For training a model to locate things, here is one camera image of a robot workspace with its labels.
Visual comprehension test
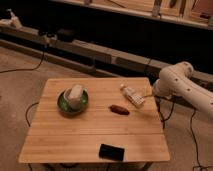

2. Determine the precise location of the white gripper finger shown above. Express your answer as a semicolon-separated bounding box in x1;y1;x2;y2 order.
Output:
143;94;154;98

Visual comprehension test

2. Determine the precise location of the clear plastic bottle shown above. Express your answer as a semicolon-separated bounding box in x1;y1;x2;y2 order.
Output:
120;84;144;108

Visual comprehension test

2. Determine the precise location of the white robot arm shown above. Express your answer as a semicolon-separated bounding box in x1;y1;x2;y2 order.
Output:
152;61;213;120

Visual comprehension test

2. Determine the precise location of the white spray bottle background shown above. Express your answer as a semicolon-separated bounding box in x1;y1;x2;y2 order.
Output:
0;9;22;29

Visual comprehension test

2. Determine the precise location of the brown oblong food item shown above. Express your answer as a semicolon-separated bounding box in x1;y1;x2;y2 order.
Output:
109;105;130;115

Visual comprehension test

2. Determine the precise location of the black rectangular block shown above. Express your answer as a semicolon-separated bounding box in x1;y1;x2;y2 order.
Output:
99;144;125;161

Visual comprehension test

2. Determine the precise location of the white cup in bowl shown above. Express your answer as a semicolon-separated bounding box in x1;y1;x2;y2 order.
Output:
63;84;83;110

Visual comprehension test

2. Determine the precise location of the wooden table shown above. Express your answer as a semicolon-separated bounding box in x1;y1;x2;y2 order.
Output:
19;78;170;163

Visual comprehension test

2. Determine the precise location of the green bowl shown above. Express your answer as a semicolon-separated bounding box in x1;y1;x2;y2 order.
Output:
57;89;89;115

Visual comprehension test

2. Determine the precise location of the dark round object on ledge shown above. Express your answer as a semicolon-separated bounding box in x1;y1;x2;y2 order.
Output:
57;29;75;42

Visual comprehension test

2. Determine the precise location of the black cable under arm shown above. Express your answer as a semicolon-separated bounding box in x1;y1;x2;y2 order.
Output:
155;96;176;129

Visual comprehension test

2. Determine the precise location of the black floor cable left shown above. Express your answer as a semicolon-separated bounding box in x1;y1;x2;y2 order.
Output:
0;46;46;75

